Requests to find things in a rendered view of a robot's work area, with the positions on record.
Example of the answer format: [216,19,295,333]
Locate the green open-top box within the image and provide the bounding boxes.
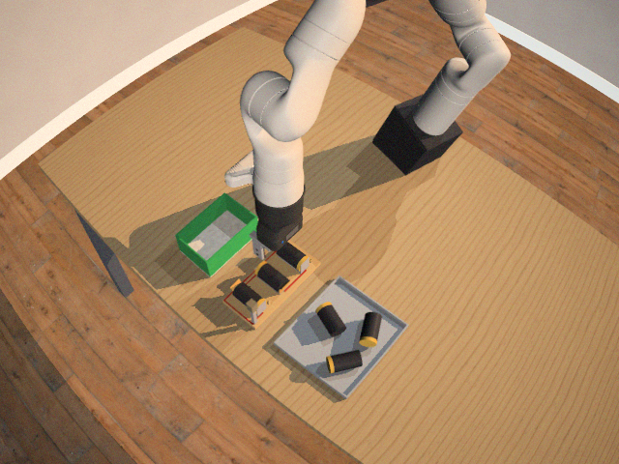
[175,193,258,277]

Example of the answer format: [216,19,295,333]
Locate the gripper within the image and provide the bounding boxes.
[224,150,306,260]

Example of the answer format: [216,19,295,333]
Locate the black cylinder with yellow end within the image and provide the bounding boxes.
[359,312,382,347]
[315,302,346,337]
[254,261,289,293]
[277,242,309,272]
[326,350,363,373]
[232,282,267,306]

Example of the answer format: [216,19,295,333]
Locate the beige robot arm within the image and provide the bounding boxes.
[240,0,511,185]

